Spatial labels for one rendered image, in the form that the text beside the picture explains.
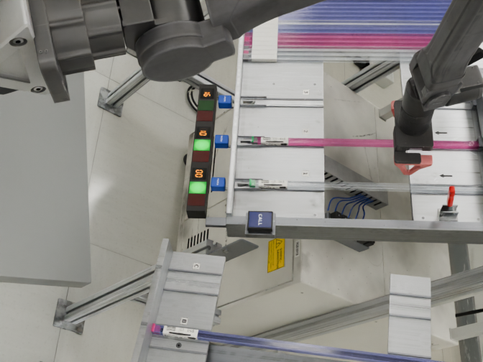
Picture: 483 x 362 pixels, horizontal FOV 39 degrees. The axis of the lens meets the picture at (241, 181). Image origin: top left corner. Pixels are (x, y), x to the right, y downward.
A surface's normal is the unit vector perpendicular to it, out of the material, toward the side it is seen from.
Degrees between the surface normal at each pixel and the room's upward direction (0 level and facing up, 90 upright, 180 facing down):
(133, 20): 37
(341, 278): 0
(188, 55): 90
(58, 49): 63
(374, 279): 0
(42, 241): 0
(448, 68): 88
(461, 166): 44
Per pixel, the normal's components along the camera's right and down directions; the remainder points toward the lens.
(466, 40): 0.19, 0.95
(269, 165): -0.05, -0.51
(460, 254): -0.76, -0.37
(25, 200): 0.65, -0.36
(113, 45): 0.26, 0.84
